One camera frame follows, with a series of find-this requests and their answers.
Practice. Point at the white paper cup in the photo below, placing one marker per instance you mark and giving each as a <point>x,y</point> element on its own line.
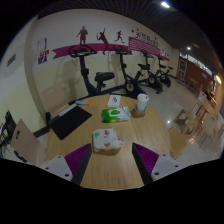
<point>142,102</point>

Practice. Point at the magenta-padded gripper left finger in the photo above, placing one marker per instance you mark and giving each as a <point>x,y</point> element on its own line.
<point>79,159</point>

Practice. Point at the small white flat box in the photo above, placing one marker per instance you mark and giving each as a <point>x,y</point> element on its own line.
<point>114,101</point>

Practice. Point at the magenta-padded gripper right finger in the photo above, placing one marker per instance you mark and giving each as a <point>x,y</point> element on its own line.
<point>145,159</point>

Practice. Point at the light wooden chair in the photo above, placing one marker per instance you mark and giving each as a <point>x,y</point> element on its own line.
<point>28,143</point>
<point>55,98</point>

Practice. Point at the group of wooden chairs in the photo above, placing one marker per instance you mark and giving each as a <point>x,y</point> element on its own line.
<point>203,126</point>

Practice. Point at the grey wall plate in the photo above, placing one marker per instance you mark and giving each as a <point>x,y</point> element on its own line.
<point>11,60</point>

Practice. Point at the green wet wipes pack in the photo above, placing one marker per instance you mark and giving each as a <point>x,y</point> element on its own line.
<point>115,115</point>

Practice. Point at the black exercise bike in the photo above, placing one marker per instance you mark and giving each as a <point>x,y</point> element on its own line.
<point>165,78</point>
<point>130,86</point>
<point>85,71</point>
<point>151,80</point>

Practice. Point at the round ceiling light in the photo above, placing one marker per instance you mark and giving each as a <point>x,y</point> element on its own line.
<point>188,48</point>
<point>165,4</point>

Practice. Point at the wall posters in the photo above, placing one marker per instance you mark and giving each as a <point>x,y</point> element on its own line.
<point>42,50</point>

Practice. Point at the black desk mat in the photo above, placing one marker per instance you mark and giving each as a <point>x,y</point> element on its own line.
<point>70,121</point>

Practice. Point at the blue and orange tube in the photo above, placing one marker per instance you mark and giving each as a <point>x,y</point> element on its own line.
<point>82,102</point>

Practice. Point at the round wooden coaster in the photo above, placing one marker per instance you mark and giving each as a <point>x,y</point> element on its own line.
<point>136,113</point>

